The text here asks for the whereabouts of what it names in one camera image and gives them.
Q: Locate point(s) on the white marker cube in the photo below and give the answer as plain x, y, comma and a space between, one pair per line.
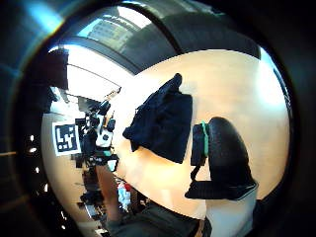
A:
66, 138

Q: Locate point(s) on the dark navy cloth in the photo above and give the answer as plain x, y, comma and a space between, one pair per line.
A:
164, 125

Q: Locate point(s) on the the person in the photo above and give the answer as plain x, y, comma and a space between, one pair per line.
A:
154, 222

